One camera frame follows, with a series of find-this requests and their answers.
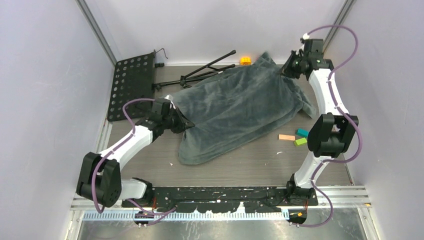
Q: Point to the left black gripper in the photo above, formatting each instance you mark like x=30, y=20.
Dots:
x=183, y=124

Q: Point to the teal wooden block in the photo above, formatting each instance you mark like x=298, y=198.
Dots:
x=302, y=133

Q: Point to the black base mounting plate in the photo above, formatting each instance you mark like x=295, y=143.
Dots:
x=219, y=200

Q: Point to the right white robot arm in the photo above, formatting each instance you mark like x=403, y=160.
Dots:
x=333, y=131

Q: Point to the grey fluffy pillowcase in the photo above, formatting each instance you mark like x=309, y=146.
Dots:
x=233, y=108

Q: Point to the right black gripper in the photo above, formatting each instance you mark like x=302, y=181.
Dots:
x=286, y=68

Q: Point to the black perforated music stand tray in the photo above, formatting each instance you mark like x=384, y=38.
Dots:
x=133, y=78

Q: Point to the peach wooden block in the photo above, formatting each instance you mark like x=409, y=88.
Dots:
x=285, y=137

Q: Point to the black folding tripod stand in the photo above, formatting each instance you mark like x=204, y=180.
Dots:
x=200, y=74

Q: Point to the green wooden block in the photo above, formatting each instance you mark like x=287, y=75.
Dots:
x=300, y=142

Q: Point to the aluminium rail with ruler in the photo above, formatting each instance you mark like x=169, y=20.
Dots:
x=328, y=198

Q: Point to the orange toy brick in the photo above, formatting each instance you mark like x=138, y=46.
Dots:
x=245, y=61

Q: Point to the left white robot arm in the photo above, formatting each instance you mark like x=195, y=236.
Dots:
x=100, y=178

